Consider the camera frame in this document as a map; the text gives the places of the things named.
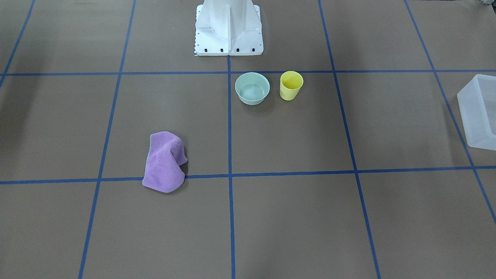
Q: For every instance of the yellow plastic cup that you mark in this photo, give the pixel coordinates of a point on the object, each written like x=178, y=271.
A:
x=290, y=85

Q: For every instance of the purple microfiber cloth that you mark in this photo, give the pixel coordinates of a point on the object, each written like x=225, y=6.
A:
x=166, y=155

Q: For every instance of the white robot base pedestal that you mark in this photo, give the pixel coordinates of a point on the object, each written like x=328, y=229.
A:
x=228, y=27

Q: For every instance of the mint green bowl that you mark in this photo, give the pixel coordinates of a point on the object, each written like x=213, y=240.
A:
x=252, y=88

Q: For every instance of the translucent plastic storage box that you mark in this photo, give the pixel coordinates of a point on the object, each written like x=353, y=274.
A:
x=477, y=104

